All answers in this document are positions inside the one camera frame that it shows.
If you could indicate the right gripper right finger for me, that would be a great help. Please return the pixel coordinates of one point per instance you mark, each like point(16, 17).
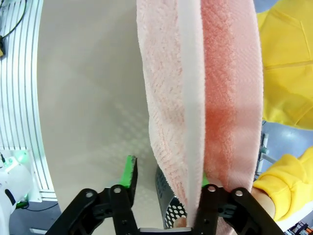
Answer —
point(212, 203)

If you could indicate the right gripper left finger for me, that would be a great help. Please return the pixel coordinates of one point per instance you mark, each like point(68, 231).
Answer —
point(128, 176)

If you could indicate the pink terry towel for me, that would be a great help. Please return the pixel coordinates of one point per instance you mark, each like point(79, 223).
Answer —
point(220, 73)

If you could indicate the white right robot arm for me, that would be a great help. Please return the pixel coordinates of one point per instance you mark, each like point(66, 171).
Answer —
point(12, 181)

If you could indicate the person's left forearm yellow sleeve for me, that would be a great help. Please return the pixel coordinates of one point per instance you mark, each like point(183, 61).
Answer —
point(288, 181)

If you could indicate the person's left hand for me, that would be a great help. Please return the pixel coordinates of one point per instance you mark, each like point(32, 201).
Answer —
point(262, 202)

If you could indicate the black perforated plastic basket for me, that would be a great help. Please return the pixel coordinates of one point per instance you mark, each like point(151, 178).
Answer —
point(162, 191)

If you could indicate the person in yellow hoodie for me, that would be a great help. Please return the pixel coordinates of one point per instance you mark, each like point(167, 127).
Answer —
point(286, 73)

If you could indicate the white aluminium profile frame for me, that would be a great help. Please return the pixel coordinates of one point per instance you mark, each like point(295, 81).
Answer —
point(22, 98)

